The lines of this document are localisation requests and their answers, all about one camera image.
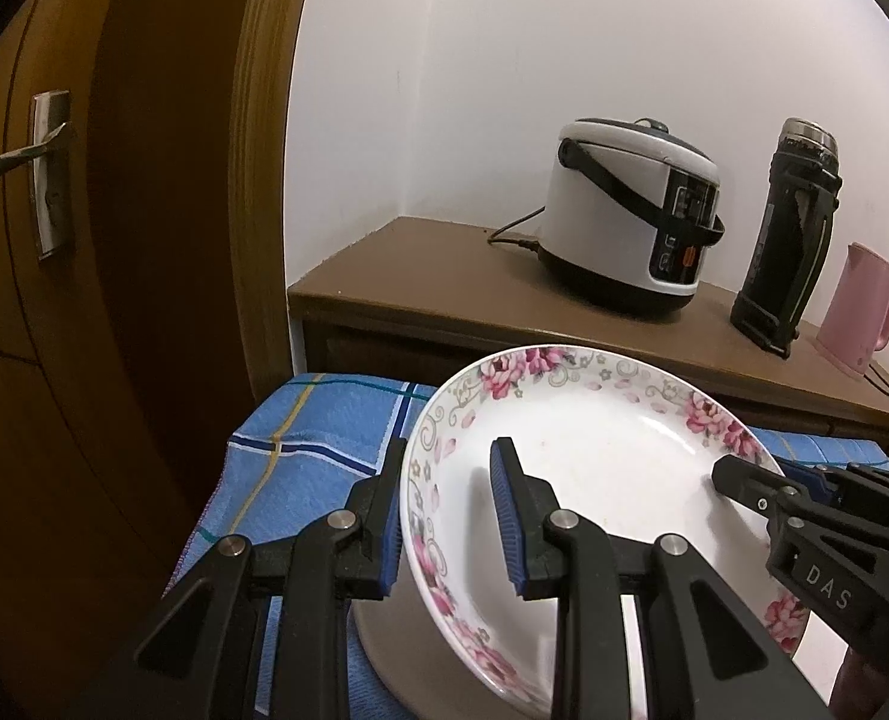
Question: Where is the pink electric kettle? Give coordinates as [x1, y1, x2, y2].
[814, 242, 889, 380]

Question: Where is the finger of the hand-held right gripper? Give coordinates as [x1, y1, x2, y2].
[776, 457, 851, 500]
[711, 455, 800, 517]

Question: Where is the black rice cooker cable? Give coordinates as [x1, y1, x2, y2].
[487, 206, 548, 253]

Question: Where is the brown wooden cabinet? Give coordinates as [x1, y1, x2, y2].
[287, 216, 889, 481]

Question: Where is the blue checked cloth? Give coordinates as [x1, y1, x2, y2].
[163, 373, 889, 720]

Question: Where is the plain wooden door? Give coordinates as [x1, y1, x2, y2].
[0, 0, 266, 720]

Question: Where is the wooden door frame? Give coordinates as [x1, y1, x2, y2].
[230, 0, 323, 400]

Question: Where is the floral white plate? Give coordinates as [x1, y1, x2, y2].
[400, 345, 813, 718]

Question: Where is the white black rice cooker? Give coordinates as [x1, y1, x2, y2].
[538, 118, 726, 314]

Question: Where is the person's right hand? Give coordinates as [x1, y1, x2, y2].
[834, 649, 889, 720]

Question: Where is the black thermos flask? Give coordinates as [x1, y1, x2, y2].
[729, 118, 843, 357]

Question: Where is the silver door handle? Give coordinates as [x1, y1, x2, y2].
[0, 90, 77, 262]

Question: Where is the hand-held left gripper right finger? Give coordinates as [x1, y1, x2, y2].
[488, 436, 836, 720]

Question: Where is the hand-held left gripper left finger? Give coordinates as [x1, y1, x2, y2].
[62, 435, 410, 720]

